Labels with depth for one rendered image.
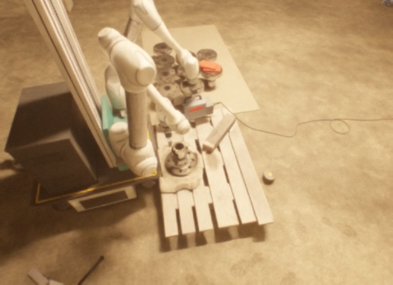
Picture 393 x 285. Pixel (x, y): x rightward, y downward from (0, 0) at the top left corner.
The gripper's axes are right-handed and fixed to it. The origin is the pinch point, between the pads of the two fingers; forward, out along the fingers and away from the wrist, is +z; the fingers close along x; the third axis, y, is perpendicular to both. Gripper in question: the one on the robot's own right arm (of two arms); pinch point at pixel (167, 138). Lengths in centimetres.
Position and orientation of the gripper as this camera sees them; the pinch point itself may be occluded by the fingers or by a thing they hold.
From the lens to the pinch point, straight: 180.3
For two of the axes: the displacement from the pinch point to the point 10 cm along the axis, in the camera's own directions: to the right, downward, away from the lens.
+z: 0.0, 6.4, 7.7
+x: 2.7, 7.4, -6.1
